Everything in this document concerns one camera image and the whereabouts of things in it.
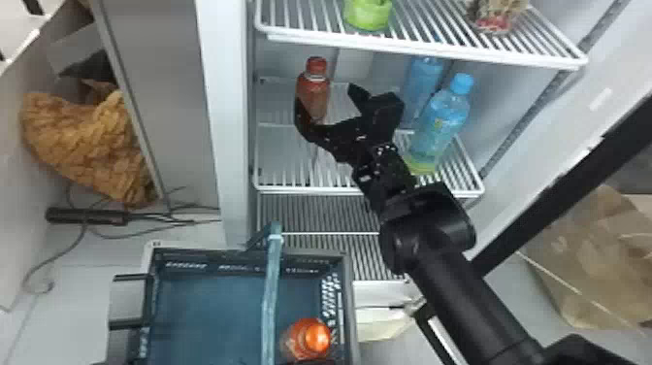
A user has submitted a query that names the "red bottle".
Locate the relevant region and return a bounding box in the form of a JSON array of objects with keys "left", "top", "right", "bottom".
[{"left": 295, "top": 55, "right": 332, "bottom": 124}]

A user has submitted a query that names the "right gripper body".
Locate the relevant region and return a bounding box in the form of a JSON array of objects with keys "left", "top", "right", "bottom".
[{"left": 335, "top": 116, "right": 398, "bottom": 165}]

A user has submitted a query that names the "red snack packet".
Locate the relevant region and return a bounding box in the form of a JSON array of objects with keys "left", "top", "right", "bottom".
[{"left": 465, "top": 0, "right": 531, "bottom": 35}]

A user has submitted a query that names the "cardboard box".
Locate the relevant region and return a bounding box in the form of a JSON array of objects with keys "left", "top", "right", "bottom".
[{"left": 518, "top": 182, "right": 652, "bottom": 330}]

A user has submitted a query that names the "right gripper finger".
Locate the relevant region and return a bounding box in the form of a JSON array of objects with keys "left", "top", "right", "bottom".
[
  {"left": 293, "top": 96, "right": 341, "bottom": 149},
  {"left": 346, "top": 82, "right": 376, "bottom": 120}
]

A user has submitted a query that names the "grey cable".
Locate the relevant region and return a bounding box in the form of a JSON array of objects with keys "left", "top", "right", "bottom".
[{"left": 0, "top": 182, "right": 221, "bottom": 314}]

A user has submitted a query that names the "fridge door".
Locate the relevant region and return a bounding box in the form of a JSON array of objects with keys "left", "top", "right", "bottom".
[{"left": 466, "top": 0, "right": 652, "bottom": 278}]

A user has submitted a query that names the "white fridge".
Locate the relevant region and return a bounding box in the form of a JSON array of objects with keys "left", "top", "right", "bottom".
[{"left": 93, "top": 0, "right": 592, "bottom": 308}]

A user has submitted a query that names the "orange bottle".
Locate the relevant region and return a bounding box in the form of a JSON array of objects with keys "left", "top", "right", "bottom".
[{"left": 277, "top": 316, "right": 336, "bottom": 365}]

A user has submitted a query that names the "blue bottle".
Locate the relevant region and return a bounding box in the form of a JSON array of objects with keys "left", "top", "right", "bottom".
[
  {"left": 399, "top": 55, "right": 447, "bottom": 128},
  {"left": 406, "top": 72, "right": 476, "bottom": 176}
]

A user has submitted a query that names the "green noodle cup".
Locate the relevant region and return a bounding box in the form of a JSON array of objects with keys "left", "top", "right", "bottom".
[{"left": 342, "top": 0, "right": 394, "bottom": 32}]

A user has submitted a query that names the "blue basket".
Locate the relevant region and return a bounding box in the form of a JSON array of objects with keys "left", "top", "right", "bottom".
[{"left": 106, "top": 220, "right": 362, "bottom": 365}]

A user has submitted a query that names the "black power strip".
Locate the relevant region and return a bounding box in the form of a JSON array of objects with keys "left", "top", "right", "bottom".
[{"left": 45, "top": 205, "right": 131, "bottom": 226}]

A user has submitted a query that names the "beige towel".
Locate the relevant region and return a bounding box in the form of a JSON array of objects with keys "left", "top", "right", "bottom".
[{"left": 18, "top": 79, "right": 158, "bottom": 207}]

